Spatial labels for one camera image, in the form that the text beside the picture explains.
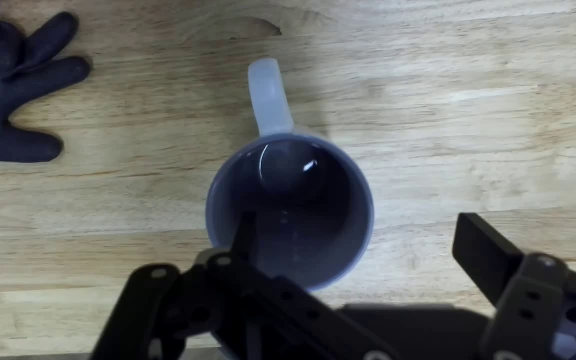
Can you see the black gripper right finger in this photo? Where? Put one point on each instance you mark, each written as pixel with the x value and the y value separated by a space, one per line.
pixel 533 294

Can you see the white mug cup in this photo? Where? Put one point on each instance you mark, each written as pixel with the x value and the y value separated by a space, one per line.
pixel 313 205

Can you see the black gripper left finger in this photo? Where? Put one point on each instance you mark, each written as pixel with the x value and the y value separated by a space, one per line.
pixel 246 312

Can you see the black glove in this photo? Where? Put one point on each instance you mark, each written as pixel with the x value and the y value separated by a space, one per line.
pixel 31 69

